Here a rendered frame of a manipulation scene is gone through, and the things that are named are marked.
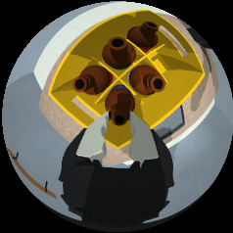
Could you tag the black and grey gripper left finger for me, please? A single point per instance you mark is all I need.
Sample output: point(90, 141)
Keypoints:
point(87, 146)

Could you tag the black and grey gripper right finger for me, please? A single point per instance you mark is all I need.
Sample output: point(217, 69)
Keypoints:
point(147, 147)

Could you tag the yellow bottle crate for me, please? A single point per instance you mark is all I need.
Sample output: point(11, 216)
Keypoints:
point(181, 74)

